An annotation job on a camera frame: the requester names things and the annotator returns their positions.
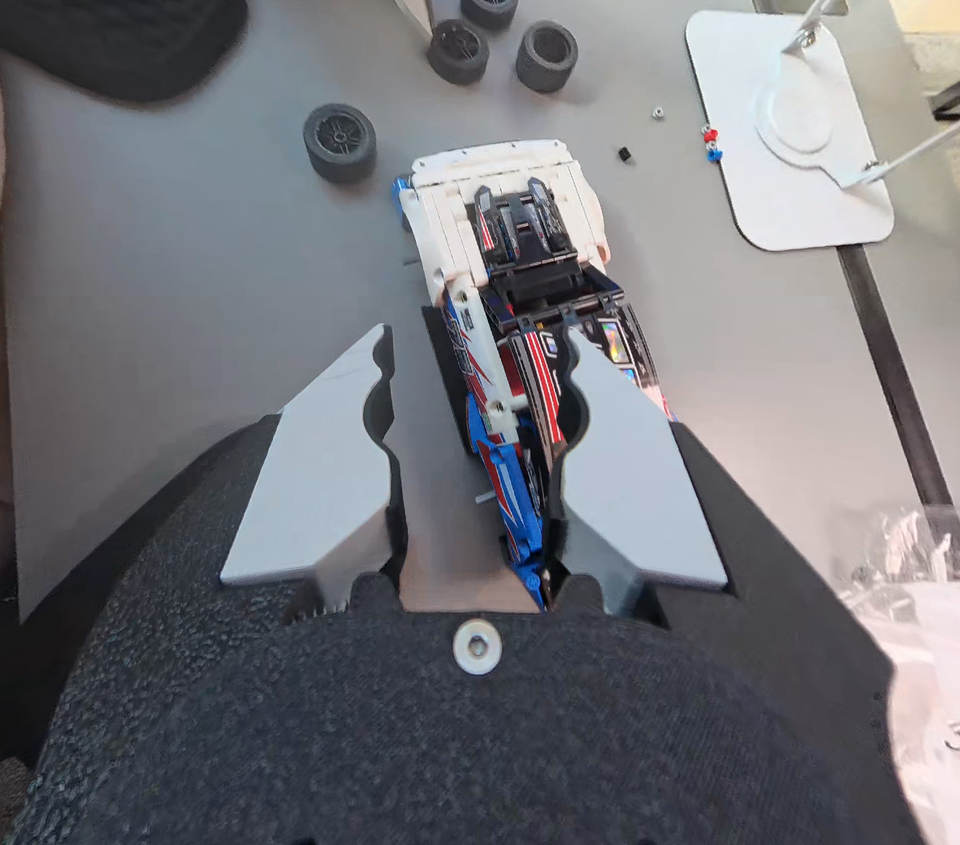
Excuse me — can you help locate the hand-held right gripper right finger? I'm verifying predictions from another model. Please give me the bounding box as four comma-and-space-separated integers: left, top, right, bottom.
546, 326, 730, 617

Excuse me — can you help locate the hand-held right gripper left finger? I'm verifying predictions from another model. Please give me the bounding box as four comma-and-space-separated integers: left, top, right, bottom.
219, 323, 410, 610

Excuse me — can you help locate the toy brick race car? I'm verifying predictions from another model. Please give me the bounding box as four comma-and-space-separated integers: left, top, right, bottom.
390, 138, 676, 610

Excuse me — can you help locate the clear plastic bag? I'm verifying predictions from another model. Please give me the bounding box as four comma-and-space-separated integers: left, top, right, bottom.
836, 507, 960, 845

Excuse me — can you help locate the white book stand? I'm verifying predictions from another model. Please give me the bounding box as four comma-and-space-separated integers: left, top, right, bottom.
684, 0, 960, 252

